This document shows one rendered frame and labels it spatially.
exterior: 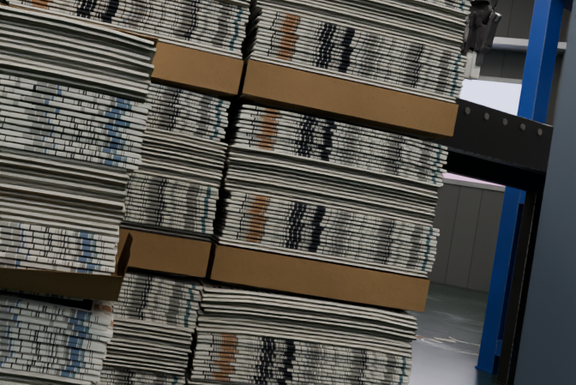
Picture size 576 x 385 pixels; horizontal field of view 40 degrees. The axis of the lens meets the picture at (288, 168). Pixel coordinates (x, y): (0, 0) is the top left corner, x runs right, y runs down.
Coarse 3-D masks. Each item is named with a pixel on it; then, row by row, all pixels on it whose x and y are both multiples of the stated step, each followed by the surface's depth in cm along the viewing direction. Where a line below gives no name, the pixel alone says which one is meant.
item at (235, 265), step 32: (160, 64) 94; (192, 64) 95; (224, 64) 96; (256, 64) 97; (288, 96) 98; (320, 96) 99; (352, 96) 100; (384, 96) 101; (416, 96) 101; (416, 128) 102; (448, 128) 102; (160, 256) 94; (192, 256) 95; (224, 256) 96; (256, 256) 97; (288, 256) 98; (288, 288) 98; (320, 288) 99; (352, 288) 100; (384, 288) 100; (416, 288) 101
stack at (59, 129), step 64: (0, 64) 62; (64, 64) 64; (128, 64) 65; (0, 128) 63; (64, 128) 64; (128, 128) 66; (0, 192) 63; (64, 192) 64; (0, 256) 63; (64, 256) 63; (0, 320) 62; (64, 320) 64; (0, 384) 62; (64, 384) 63
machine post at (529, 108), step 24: (552, 0) 298; (552, 24) 298; (528, 48) 302; (552, 48) 299; (528, 72) 300; (552, 72) 300; (528, 96) 298; (504, 216) 298; (504, 240) 296; (504, 264) 294; (504, 288) 292; (504, 312) 292; (480, 360) 296
